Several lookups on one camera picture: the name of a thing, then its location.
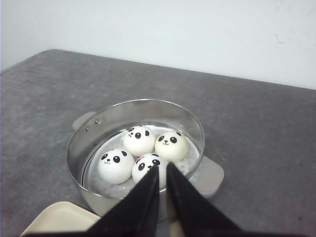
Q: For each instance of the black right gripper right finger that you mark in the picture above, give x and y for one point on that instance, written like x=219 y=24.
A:
x=198 y=218

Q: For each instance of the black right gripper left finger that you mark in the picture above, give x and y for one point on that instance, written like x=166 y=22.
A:
x=136 y=215

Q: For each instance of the white panda bun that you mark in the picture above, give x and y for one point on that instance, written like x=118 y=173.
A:
x=172 y=145
x=115 y=166
x=147 y=161
x=139 y=140

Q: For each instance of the beige plastic tray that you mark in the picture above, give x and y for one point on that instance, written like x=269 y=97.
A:
x=62 y=216

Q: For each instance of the stainless steel steamer pot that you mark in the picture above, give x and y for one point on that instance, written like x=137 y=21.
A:
x=96 y=133

